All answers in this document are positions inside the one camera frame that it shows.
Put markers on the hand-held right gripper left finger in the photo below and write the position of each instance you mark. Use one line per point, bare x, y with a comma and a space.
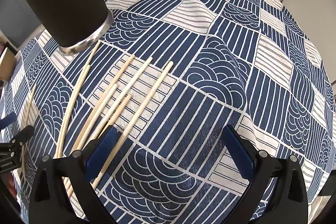
102, 151

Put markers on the black cylindrical utensil holder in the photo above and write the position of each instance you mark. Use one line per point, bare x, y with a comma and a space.
65, 3

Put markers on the blue white patterned tablecloth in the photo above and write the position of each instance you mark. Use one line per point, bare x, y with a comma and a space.
210, 82

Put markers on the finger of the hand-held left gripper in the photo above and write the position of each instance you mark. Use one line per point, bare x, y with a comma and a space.
25, 134
8, 119

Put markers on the light wooden chopstick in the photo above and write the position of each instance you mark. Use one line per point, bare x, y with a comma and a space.
30, 103

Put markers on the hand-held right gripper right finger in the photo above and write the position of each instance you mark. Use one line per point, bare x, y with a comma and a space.
241, 153

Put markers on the group of wooden chopsticks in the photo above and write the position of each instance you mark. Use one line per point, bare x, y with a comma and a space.
169, 66

